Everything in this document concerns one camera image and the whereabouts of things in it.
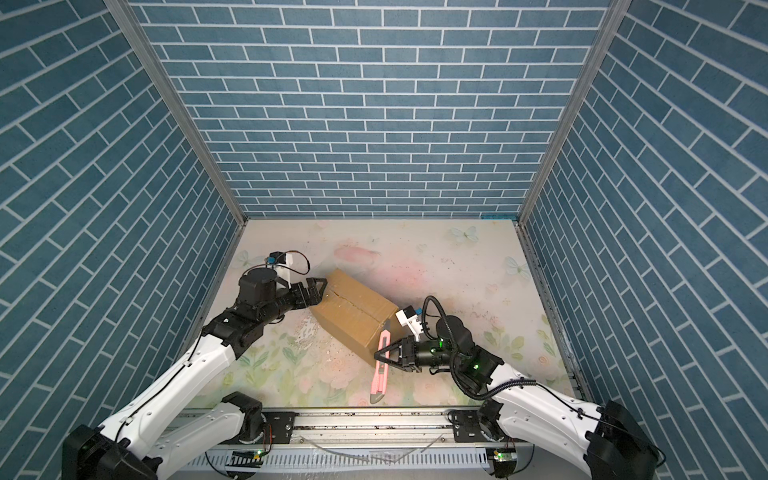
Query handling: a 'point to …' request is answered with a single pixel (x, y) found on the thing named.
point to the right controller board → (504, 461)
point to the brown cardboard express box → (353, 314)
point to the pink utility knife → (381, 373)
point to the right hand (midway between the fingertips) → (374, 358)
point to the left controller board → (246, 458)
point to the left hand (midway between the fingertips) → (316, 283)
